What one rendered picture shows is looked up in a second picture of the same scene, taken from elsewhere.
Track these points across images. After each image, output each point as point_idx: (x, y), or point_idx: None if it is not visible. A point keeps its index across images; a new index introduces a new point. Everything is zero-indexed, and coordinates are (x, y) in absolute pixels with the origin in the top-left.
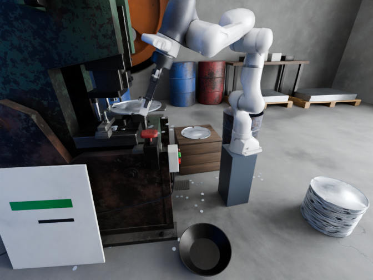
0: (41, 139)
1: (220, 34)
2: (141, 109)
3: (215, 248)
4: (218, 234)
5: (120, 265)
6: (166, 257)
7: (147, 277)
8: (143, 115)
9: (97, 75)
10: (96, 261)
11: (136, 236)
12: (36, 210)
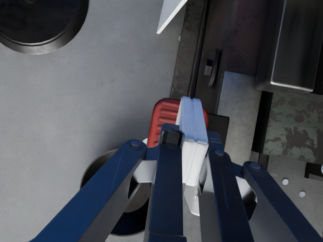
0: None
1: None
2: (180, 113)
3: (127, 208)
4: (139, 223)
5: (144, 57)
6: (136, 127)
7: (118, 95)
8: (176, 118)
9: None
10: (159, 20)
11: (181, 81)
12: None
